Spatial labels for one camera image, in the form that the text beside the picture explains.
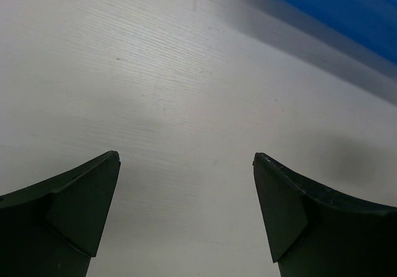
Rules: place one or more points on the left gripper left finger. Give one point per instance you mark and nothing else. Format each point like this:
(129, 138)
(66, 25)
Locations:
(54, 227)

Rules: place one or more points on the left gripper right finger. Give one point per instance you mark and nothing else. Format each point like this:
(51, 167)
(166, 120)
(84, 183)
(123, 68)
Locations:
(314, 230)

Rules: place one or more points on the blue plastic bin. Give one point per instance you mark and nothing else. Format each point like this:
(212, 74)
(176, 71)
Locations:
(371, 23)

